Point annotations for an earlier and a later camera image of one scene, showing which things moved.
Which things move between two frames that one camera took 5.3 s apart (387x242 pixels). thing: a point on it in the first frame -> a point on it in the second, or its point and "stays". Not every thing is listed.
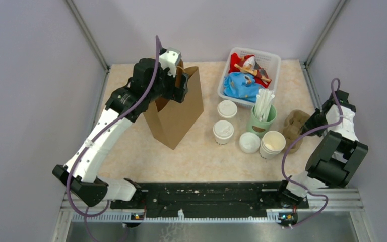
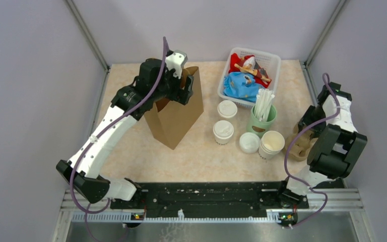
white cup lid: (227, 109) stays
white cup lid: (223, 129) stays
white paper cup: (221, 141) stays
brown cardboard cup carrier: (292, 129) -> (299, 150)
